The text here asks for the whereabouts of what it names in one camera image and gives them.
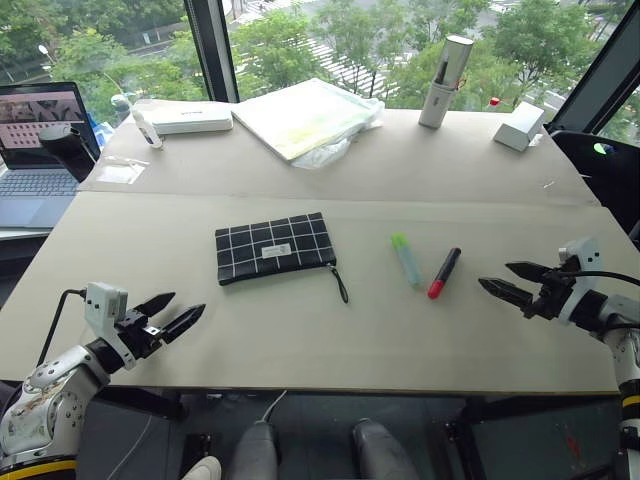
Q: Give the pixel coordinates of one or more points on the small clear plastic bag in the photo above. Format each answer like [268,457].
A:
[119,171]

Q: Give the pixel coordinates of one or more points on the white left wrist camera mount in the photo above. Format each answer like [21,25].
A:
[102,302]

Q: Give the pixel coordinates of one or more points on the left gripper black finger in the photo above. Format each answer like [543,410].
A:
[156,303]
[182,321]

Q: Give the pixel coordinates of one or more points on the white shoe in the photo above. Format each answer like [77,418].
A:
[204,470]

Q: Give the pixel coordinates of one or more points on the crumpled clear plastic bag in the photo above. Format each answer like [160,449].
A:
[325,152]

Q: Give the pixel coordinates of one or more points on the flat white box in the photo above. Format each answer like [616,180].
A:
[192,119]

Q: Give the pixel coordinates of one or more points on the blue and white packet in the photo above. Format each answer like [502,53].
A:
[102,132]

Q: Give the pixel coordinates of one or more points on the small red object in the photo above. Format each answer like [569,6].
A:
[494,101]

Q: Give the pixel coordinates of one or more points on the beige cardboard sheet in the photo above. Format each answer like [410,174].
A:
[310,345]

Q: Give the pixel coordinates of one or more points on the black cylindrical device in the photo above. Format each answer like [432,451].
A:
[67,150]

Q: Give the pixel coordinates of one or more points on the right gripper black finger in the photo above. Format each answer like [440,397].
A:
[507,292]
[530,272]

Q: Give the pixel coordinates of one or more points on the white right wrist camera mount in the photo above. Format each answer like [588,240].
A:
[585,252]

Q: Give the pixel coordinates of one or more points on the small white squeeze bottle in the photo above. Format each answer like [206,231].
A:
[147,127]

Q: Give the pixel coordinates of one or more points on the small white cardboard box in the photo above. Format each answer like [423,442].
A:
[520,127]

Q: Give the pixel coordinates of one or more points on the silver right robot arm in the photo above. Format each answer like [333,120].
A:
[627,370]

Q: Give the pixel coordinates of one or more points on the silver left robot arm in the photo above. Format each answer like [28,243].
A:
[55,380]

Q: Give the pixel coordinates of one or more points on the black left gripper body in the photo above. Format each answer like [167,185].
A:
[142,336]

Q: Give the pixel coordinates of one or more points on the black robot body yellow stripe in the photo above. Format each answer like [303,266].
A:
[35,470]

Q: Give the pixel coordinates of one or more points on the black marker with red cap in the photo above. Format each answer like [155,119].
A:
[445,272]

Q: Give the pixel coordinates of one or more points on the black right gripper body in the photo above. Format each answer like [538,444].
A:
[550,295]

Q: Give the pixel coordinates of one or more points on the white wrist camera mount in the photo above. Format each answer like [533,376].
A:
[585,252]
[102,302]

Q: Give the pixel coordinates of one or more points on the flat package in plastic bag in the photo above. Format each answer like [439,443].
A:
[300,117]

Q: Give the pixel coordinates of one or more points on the green highlighter pen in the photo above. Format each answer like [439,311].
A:
[406,260]

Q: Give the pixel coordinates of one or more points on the black window frame post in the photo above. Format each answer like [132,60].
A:
[595,65]
[212,50]

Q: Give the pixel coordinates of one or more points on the black white-grid pencil case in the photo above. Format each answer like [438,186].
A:
[270,247]

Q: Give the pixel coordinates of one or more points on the laptop computer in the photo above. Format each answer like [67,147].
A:
[35,150]

